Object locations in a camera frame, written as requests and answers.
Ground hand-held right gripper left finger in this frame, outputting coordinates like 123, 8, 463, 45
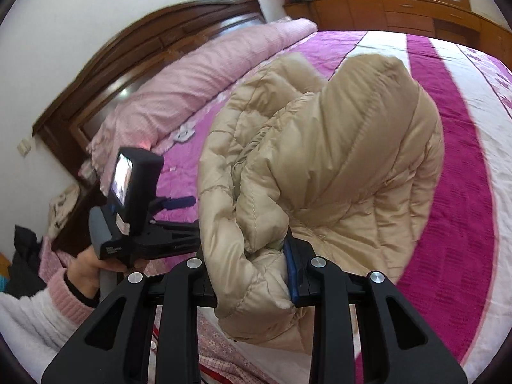
40, 258, 219, 384

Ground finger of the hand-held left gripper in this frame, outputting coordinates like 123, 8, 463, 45
151, 219, 201, 249
152, 195, 196, 213

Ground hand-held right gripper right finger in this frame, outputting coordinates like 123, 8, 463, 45
283, 236, 468, 384

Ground beige down jacket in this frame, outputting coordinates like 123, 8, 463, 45
198, 53, 446, 355

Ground person's left hand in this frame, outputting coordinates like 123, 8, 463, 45
65, 243, 121, 291

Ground beige bag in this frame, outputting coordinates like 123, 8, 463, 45
47, 184, 83, 237

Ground pink checked cloth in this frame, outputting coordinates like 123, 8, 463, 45
150, 308, 316, 384

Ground pink rolled quilt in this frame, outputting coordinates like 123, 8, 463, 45
78, 18, 318, 180

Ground dark clothing pile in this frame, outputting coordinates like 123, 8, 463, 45
6, 225, 51, 297

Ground dark wooden headboard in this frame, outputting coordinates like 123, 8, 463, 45
32, 0, 268, 253

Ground purple white striped bed cover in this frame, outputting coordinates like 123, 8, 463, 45
152, 30, 512, 384

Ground long wooden cabinet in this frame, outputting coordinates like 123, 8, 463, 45
283, 0, 512, 59

